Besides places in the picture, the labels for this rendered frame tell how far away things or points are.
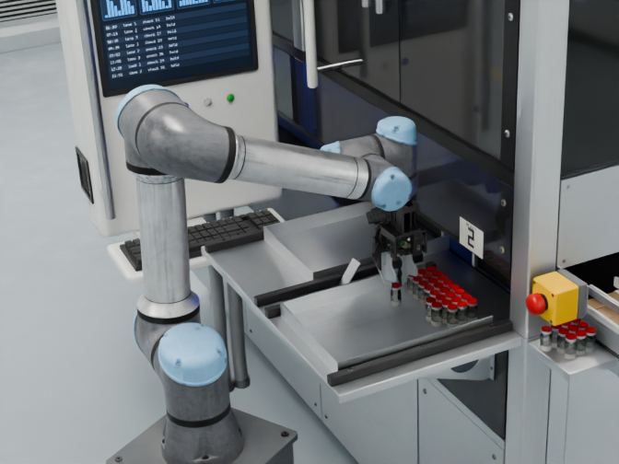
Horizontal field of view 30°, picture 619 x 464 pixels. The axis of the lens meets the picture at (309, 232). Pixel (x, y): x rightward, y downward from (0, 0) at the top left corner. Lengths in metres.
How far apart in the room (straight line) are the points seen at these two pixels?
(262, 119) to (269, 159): 1.05
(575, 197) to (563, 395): 0.44
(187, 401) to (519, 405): 0.70
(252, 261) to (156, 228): 0.58
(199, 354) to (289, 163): 0.37
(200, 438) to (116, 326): 2.11
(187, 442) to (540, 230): 0.75
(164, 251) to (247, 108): 0.95
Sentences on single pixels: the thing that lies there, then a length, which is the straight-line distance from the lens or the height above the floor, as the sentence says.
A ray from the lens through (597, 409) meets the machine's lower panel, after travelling 2.51.
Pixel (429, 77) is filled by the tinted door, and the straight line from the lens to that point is 2.39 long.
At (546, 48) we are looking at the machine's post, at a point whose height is 1.46.
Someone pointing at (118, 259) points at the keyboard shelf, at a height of 0.80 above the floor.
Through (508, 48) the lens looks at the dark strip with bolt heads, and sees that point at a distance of 2.12.
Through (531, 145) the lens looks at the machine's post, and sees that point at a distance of 2.11.
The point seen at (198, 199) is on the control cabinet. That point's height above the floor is 0.86.
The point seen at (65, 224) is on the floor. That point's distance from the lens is 4.99.
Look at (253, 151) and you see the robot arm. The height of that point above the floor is 1.36.
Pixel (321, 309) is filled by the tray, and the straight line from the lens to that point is 2.38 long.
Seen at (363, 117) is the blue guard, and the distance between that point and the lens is 2.67.
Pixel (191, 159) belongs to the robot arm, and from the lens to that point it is 1.87.
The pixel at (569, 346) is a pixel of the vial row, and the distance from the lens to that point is 2.22.
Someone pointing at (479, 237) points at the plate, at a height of 1.03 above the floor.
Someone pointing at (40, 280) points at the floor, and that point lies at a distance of 4.56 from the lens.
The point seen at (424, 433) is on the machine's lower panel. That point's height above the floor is 0.42.
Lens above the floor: 2.07
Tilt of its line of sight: 26 degrees down
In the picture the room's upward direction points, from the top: 3 degrees counter-clockwise
